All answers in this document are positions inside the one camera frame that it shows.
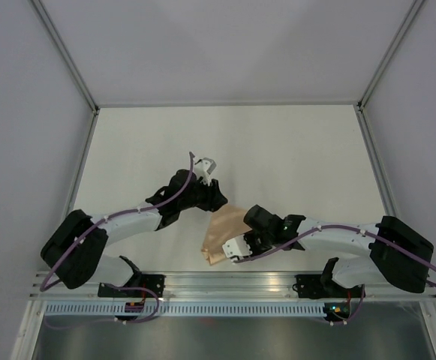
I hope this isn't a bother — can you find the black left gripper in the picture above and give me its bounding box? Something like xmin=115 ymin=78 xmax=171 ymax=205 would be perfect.
xmin=179 ymin=173 xmax=227 ymax=212

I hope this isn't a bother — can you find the peach cloth napkin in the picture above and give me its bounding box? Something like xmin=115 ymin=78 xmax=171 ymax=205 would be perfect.
xmin=201 ymin=204 xmax=251 ymax=266

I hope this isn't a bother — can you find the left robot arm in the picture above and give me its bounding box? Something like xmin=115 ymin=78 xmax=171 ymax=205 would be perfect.
xmin=41 ymin=169 xmax=228 ymax=297

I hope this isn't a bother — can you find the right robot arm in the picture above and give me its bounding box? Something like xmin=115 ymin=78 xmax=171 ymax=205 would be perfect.
xmin=237 ymin=205 xmax=434 ymax=296

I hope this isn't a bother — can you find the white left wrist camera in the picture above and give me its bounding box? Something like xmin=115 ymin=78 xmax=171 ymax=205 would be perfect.
xmin=194 ymin=157 xmax=216 ymax=186

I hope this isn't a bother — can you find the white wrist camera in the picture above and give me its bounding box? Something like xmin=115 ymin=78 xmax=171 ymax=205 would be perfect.
xmin=194 ymin=157 xmax=216 ymax=186
xmin=222 ymin=235 xmax=252 ymax=262

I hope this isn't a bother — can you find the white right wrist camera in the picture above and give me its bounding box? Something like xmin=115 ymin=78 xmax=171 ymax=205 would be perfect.
xmin=222 ymin=235 xmax=252 ymax=262

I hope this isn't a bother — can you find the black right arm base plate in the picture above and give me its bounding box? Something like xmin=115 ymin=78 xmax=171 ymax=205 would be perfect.
xmin=292 ymin=274 xmax=362 ymax=300

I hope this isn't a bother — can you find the aluminium front frame rail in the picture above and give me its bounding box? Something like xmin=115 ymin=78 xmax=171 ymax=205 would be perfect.
xmin=29 ymin=270 xmax=436 ymax=301

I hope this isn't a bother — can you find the aluminium frame rail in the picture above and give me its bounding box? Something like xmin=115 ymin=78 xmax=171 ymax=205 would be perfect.
xmin=29 ymin=270 xmax=436 ymax=301
xmin=97 ymin=100 xmax=359 ymax=109

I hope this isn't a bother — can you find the back aluminium frame rail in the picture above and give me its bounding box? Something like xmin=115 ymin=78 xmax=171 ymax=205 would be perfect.
xmin=97 ymin=100 xmax=359 ymax=109

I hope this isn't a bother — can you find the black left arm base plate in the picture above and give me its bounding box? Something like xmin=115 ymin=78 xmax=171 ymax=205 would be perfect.
xmin=98 ymin=274 xmax=166 ymax=299

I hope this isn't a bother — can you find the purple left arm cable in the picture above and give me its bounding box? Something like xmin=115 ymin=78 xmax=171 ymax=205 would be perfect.
xmin=39 ymin=151 xmax=198 ymax=331

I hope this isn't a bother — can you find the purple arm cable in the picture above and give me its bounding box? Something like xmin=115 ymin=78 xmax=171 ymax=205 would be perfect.
xmin=39 ymin=151 xmax=198 ymax=331
xmin=232 ymin=223 xmax=436 ymax=327

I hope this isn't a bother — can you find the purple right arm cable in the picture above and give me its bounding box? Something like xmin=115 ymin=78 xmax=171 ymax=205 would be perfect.
xmin=232 ymin=223 xmax=436 ymax=327

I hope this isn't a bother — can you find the white slotted cable duct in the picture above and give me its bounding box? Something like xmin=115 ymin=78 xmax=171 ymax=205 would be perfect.
xmin=44 ymin=301 xmax=325 ymax=317

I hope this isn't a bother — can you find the left aluminium corner post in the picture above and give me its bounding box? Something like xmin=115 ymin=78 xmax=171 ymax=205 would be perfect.
xmin=28 ymin=0 xmax=99 ymax=113

